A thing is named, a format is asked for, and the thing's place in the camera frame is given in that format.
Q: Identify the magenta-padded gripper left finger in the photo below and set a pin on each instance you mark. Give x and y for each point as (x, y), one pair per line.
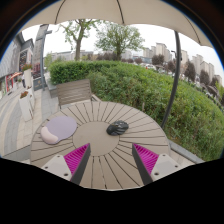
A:
(76, 159)

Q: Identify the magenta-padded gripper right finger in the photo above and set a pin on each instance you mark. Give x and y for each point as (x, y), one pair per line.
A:
(146, 160)

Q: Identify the black computer mouse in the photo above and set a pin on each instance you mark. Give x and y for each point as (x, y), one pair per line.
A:
(117, 128)

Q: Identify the lilac mouse pad with wrist rest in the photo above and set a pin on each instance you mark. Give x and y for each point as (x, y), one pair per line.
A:
(61, 128)

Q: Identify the green hedge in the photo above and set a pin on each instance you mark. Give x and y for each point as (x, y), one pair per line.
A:
(143, 93)

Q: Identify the grey slatted outdoor chair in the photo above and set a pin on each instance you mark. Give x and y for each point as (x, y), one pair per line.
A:
(74, 91)

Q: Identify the white planter with orange flowers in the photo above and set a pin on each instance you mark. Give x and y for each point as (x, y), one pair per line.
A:
(26, 106)

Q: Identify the dark curved parasol pole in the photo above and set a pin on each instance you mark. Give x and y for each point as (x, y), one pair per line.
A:
(174, 83)

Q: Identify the white planter with red flowers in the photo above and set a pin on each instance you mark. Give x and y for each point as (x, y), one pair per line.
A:
(27, 76)

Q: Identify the tall grey sign pillar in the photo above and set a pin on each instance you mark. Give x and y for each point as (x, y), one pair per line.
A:
(40, 56)

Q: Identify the distant apartment blocks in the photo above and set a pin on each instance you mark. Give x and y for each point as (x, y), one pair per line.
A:
(200, 65)

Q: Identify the grey shopfront building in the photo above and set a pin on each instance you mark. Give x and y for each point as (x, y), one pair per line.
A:
(11, 63)

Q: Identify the bare-trunked tall tree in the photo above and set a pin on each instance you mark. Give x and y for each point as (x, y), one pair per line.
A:
(78, 41)

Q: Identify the round-crowned leafy tree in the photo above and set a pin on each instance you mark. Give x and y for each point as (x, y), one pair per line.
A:
(118, 38)

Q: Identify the beige parasol canopy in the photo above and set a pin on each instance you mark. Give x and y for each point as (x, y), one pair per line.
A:
(116, 11)

